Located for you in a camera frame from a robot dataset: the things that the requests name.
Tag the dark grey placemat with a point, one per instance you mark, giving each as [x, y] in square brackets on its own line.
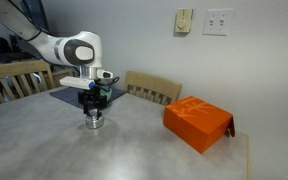
[67, 95]

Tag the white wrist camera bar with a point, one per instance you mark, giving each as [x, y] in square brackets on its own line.
[75, 81]

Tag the small wooden side cabinet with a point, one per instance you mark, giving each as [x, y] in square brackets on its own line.
[64, 73]

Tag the beige wall thermostat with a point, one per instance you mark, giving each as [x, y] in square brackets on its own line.
[183, 20]

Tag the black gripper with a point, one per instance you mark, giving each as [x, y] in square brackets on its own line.
[93, 94]

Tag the orange cardboard box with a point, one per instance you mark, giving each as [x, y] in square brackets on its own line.
[197, 125]

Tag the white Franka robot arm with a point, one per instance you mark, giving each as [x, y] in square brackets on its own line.
[67, 50]

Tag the silver candle can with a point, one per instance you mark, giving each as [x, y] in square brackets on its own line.
[94, 124]

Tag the slatted wooden chair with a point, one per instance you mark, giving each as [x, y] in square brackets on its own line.
[152, 84]
[17, 69]

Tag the tall dark grey stand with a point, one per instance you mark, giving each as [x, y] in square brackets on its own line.
[37, 13]

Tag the white double light switch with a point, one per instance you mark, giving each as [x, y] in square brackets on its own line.
[217, 21]

